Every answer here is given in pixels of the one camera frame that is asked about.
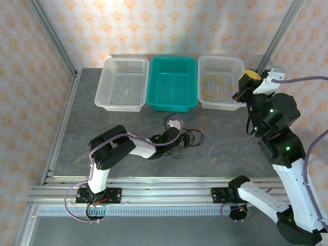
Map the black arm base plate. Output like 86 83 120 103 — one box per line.
210 188 240 204
76 188 122 205

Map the aluminium frame post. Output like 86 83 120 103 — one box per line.
256 0 306 75
27 0 79 77

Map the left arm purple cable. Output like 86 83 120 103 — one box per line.
64 117 184 224

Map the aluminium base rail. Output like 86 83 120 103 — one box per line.
29 176 290 209

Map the yellow cable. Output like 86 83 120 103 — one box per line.
200 72 238 101

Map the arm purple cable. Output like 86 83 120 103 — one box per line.
220 75 328 231
64 117 184 224

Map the long black cable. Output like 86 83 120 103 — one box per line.
162 127 205 160

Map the round cable port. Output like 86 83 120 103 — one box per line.
229 203 253 222
86 204 106 222

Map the slotted grey cable duct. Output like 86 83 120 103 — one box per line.
37 206 279 216

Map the teal plastic mesh basket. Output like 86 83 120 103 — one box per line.
146 56 198 113

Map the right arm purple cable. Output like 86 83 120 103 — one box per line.
220 75 328 231

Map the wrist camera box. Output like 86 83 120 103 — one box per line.
166 117 183 130
253 67 285 95

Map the white plastic mesh basket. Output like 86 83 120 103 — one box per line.
94 57 151 113
197 55 247 111

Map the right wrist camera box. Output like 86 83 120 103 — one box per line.
253 67 285 95

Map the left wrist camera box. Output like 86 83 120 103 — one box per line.
166 117 183 130

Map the aluminium side rail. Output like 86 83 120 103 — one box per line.
40 70 81 185

